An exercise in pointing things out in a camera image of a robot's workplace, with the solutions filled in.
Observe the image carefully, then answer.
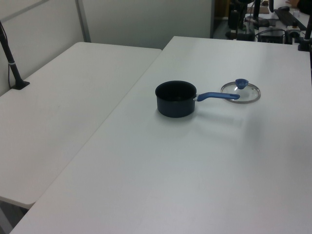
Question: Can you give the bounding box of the glass lid with blue knob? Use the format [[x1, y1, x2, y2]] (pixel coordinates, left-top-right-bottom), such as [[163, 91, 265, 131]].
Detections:
[[220, 78, 261, 105]]

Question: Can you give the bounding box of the black camera pole with base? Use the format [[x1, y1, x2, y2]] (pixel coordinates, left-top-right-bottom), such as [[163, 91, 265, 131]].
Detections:
[[0, 20, 31, 91]]

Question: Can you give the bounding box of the dark saucepan with blue handle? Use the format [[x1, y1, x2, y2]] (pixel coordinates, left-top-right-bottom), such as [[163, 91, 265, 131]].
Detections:
[[155, 80, 241, 119]]

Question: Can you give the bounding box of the grey metal partition post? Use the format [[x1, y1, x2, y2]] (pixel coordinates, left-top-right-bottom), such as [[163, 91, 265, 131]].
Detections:
[[75, 0, 92, 43]]

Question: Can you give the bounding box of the white side table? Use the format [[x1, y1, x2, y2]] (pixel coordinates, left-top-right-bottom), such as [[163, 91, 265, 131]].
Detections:
[[0, 41, 163, 209]]

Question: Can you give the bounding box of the black clamped camera pole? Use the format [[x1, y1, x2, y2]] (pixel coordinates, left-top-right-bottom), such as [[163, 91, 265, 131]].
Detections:
[[297, 17, 312, 52]]

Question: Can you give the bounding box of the black box device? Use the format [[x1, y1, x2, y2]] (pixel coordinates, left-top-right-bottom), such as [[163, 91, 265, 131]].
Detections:
[[257, 29, 286, 44]]

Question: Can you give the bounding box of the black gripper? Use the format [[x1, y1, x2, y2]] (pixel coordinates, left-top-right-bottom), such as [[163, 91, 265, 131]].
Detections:
[[228, 9, 240, 38]]

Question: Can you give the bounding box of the black keyboard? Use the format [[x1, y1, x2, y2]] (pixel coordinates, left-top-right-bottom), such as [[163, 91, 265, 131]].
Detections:
[[273, 8, 308, 29]]

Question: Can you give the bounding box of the black monitor stand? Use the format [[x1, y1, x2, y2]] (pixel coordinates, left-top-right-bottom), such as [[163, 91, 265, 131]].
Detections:
[[252, 0, 271, 28]]

